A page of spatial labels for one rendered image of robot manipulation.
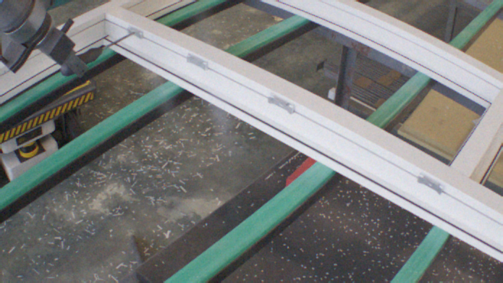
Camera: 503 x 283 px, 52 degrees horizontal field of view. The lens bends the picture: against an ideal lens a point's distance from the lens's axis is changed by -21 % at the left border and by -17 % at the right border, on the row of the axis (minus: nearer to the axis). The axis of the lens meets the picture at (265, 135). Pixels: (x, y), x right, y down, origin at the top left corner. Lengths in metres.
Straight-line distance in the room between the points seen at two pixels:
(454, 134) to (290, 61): 1.55
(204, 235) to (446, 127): 0.71
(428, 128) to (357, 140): 0.61
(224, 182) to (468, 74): 1.23
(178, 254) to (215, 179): 1.08
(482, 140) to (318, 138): 0.31
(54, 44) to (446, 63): 0.83
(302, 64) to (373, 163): 2.02
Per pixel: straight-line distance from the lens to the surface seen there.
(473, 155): 0.99
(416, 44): 1.33
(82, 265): 1.97
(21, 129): 2.10
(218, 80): 1.10
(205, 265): 0.82
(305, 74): 2.88
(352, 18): 1.39
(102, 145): 1.05
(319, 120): 0.99
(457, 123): 1.62
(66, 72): 1.13
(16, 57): 1.02
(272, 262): 1.20
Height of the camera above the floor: 1.50
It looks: 37 degrees down
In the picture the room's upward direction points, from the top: 6 degrees clockwise
